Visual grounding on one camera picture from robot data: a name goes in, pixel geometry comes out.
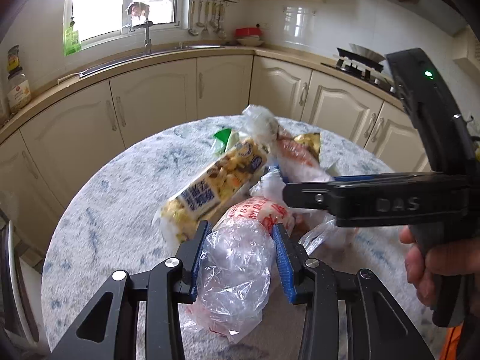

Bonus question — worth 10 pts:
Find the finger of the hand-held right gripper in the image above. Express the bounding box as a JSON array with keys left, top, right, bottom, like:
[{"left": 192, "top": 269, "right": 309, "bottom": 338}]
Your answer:
[
  {"left": 268, "top": 163, "right": 379, "bottom": 187},
  {"left": 282, "top": 181, "right": 338, "bottom": 214}
]

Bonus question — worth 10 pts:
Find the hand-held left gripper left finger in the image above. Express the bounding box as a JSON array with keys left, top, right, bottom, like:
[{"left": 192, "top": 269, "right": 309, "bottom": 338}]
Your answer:
[{"left": 49, "top": 220, "right": 212, "bottom": 360}]

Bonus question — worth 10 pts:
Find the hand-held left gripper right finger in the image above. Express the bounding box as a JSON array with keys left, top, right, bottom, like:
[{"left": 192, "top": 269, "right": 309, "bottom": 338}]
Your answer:
[{"left": 272, "top": 223, "right": 437, "bottom": 360}]

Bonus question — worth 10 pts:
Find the thin clear plastic bag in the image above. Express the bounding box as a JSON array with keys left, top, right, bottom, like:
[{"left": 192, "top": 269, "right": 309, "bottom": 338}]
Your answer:
[{"left": 250, "top": 168, "right": 291, "bottom": 211}]

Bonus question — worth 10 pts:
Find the person's right hand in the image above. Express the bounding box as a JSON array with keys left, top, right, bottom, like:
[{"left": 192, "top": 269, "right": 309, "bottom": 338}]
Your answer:
[{"left": 399, "top": 225, "right": 467, "bottom": 305}]

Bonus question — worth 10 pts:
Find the orange white food packet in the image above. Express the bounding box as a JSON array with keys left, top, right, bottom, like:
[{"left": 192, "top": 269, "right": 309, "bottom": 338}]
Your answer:
[{"left": 271, "top": 137, "right": 336, "bottom": 185}]

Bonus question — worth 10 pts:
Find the golden snack wrapper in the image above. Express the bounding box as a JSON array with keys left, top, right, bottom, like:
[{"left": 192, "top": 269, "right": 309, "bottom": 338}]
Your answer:
[{"left": 292, "top": 132, "right": 323, "bottom": 166}]

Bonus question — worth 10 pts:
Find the yellow corn snack packet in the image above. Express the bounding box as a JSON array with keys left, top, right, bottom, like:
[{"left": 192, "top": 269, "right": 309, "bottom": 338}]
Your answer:
[{"left": 153, "top": 138, "right": 270, "bottom": 244}]

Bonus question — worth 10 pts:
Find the cartoon print clear bag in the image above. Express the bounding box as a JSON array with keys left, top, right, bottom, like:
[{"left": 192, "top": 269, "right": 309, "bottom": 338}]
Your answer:
[{"left": 241, "top": 104, "right": 281, "bottom": 147}]

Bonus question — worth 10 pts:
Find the black gas hob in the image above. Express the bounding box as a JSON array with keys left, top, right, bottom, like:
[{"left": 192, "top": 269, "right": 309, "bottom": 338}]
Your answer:
[{"left": 320, "top": 62, "right": 404, "bottom": 94}]

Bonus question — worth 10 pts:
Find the small green white packet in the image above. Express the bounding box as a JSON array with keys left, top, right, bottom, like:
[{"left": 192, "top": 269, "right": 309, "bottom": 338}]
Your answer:
[{"left": 212, "top": 127, "right": 241, "bottom": 159}]

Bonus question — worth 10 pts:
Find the round marble table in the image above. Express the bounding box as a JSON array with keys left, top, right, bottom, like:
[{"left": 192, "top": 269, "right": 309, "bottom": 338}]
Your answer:
[{"left": 40, "top": 114, "right": 451, "bottom": 360}]

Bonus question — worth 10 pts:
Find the black induction cooker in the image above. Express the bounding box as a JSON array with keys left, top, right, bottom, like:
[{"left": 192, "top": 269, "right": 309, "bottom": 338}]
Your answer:
[{"left": 335, "top": 47, "right": 385, "bottom": 74}]

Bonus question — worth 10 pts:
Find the grey bowl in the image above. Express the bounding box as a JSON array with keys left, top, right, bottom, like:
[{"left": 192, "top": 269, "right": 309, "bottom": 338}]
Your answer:
[{"left": 349, "top": 43, "right": 387, "bottom": 64}]

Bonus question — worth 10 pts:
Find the orange plastic bag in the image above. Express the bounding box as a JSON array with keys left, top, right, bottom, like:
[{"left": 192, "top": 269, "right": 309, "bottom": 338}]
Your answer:
[{"left": 438, "top": 324, "right": 467, "bottom": 360}]

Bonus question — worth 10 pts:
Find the steel double sink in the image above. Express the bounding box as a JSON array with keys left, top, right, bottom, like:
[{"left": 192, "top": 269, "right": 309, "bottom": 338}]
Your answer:
[{"left": 79, "top": 44, "right": 227, "bottom": 79}]

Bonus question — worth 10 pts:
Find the grey range hood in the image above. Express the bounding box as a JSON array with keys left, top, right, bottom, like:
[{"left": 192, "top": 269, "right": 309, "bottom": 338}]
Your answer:
[{"left": 332, "top": 0, "right": 467, "bottom": 36}]

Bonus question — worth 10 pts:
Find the brown rice cooker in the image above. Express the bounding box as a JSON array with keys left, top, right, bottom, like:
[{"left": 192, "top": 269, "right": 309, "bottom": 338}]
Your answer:
[{"left": 0, "top": 208, "right": 40, "bottom": 349}]

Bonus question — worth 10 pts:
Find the row of hanging utensils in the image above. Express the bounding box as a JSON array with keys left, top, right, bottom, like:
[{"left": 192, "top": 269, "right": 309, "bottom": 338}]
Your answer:
[{"left": 187, "top": 0, "right": 229, "bottom": 40}]

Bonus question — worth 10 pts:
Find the steel faucet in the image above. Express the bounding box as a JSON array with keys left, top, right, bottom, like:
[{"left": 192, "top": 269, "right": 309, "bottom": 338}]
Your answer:
[{"left": 129, "top": 20, "right": 154, "bottom": 56}]

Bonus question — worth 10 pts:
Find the beige kitchen countertop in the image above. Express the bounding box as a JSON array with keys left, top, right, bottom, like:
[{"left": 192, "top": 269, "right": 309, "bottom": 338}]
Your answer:
[{"left": 0, "top": 43, "right": 406, "bottom": 143}]

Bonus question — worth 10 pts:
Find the white dish brush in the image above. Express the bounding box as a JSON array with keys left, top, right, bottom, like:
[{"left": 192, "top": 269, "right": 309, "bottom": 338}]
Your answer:
[{"left": 57, "top": 68, "right": 90, "bottom": 82}]

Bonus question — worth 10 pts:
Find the glass jar with label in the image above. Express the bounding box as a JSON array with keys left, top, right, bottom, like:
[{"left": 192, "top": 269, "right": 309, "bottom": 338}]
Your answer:
[{"left": 7, "top": 71, "right": 32, "bottom": 115}]

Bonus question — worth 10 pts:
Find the green dish soap bottle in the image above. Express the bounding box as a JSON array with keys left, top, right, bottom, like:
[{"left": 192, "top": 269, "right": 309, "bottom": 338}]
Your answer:
[{"left": 63, "top": 22, "right": 82, "bottom": 56}]

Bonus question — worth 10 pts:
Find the white framed window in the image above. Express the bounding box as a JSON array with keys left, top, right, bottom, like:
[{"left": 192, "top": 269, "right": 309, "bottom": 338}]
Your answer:
[{"left": 62, "top": 0, "right": 188, "bottom": 51}]

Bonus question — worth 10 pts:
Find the dark sauce bottle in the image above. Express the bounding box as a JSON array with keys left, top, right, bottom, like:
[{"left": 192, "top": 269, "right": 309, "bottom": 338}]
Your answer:
[{"left": 7, "top": 45, "right": 21, "bottom": 74}]

